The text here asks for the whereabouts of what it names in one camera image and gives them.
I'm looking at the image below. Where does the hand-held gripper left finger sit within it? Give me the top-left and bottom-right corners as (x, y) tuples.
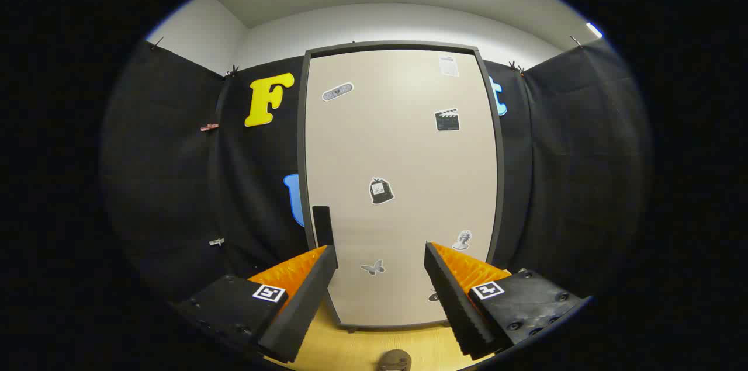
(174, 244), (340, 364)

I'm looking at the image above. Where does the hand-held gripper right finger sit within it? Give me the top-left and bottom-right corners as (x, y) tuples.
(424, 241), (591, 361)

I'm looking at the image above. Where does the brown fuzzy shoe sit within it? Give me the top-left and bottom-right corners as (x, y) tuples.
(377, 349), (413, 371)

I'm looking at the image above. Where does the grey shoe cabinet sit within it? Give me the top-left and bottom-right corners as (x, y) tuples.
(296, 40), (505, 334)

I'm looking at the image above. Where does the beige shoe cabinet door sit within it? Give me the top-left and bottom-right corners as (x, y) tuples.
(305, 48), (498, 328)

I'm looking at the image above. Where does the black backdrop cloth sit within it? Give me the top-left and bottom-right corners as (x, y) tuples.
(99, 37), (653, 304)

